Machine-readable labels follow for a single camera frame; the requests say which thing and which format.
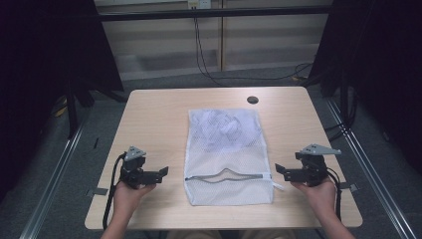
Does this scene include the metal floor rail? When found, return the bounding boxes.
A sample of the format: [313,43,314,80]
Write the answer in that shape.
[325,99,418,239]
[19,120,87,239]

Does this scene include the yellow floor item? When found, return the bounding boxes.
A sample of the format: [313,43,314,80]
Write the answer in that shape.
[54,96,68,118]

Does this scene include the white mesh laundry bag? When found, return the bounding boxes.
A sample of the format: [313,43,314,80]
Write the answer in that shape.
[183,108,286,207]

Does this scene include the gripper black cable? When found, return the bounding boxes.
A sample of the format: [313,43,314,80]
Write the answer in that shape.
[326,166,343,223]
[102,152,128,231]

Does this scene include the black floor cables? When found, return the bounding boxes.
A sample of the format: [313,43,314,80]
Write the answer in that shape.
[323,93,358,143]

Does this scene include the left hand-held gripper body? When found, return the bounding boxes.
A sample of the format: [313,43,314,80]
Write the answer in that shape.
[118,145,160,190]

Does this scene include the person's right hand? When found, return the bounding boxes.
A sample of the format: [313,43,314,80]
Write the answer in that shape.
[292,177,338,221]

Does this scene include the person's left hand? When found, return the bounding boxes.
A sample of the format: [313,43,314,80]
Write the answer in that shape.
[113,180,157,217]

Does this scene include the white wall socket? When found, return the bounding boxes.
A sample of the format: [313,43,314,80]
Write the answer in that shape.
[187,0,213,10]

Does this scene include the grey tape piece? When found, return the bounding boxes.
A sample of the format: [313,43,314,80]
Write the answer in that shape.
[87,187,109,197]
[340,181,359,193]

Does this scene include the black curtain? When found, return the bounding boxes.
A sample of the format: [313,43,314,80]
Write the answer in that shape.
[310,0,422,175]
[0,0,124,202]

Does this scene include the wooden wall post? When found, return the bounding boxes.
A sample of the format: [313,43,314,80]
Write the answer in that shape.
[217,0,229,73]

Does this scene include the black metal stand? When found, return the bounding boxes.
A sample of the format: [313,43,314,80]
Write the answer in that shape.
[64,79,98,140]

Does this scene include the black horizontal bar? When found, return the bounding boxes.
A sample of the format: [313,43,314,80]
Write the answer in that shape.
[98,4,333,23]

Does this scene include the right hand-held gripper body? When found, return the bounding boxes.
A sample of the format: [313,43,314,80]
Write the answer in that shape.
[285,143,342,187]

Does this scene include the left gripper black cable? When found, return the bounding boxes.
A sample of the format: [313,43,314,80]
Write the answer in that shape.
[102,152,128,231]

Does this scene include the black wall cable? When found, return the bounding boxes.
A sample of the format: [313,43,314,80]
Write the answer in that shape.
[195,16,315,83]
[193,16,227,88]

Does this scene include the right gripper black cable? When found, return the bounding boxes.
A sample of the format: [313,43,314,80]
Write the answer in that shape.
[326,166,343,223]

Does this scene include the white garment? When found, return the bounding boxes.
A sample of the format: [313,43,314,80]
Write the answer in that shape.
[195,111,242,147]

